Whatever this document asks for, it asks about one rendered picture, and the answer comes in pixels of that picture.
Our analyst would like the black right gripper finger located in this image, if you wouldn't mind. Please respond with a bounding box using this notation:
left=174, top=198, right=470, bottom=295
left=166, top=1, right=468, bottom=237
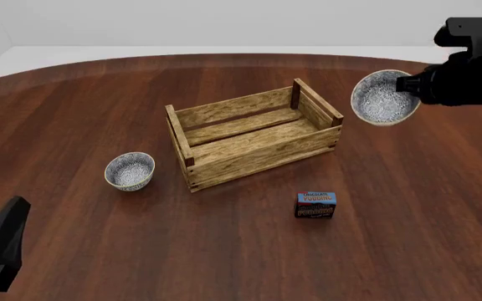
left=395, top=74, right=424, bottom=95

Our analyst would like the chocolate pudding box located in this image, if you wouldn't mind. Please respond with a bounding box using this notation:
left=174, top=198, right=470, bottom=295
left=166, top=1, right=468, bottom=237
left=294, top=191, right=337, bottom=220

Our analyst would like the small patterned bowl yellow rim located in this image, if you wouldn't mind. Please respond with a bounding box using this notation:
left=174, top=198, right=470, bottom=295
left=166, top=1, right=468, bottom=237
left=104, top=151, right=156, bottom=192

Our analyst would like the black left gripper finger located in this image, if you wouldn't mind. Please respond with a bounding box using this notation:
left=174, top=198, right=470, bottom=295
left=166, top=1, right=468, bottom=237
left=0, top=196, right=32, bottom=268

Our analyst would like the wooden slat tray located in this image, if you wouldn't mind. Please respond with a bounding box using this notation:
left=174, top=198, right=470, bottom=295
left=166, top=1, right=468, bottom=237
left=164, top=78, right=345, bottom=193

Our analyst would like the large patterned bowl white rim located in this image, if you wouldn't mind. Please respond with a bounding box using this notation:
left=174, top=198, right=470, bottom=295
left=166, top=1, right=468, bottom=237
left=350, top=69, right=422, bottom=127

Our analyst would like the black plate on short stalk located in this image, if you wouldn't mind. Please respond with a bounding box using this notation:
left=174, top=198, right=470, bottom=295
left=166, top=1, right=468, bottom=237
left=433, top=17, right=482, bottom=54

